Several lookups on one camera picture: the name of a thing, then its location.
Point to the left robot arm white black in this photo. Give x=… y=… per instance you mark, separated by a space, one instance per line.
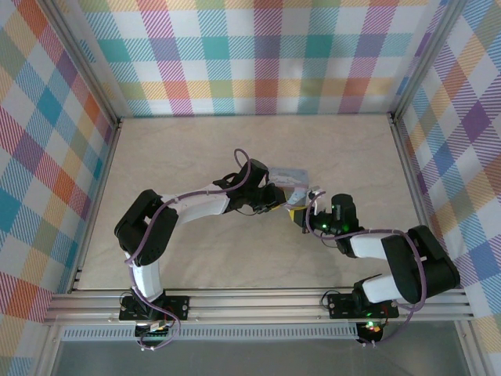
x=195 y=203

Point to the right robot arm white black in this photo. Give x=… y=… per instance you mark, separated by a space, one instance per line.
x=411 y=266

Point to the aluminium frame side rail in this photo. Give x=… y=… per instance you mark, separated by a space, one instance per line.
x=98 y=203
x=415 y=188

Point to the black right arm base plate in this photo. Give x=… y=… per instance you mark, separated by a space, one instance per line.
x=340 y=306

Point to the aluminium frame cross rail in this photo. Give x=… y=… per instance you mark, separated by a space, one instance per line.
x=254 y=305

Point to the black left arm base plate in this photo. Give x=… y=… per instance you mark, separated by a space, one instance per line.
x=178 y=307

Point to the aluminium frame post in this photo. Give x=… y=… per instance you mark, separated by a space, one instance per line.
x=78 y=58
x=426 y=58

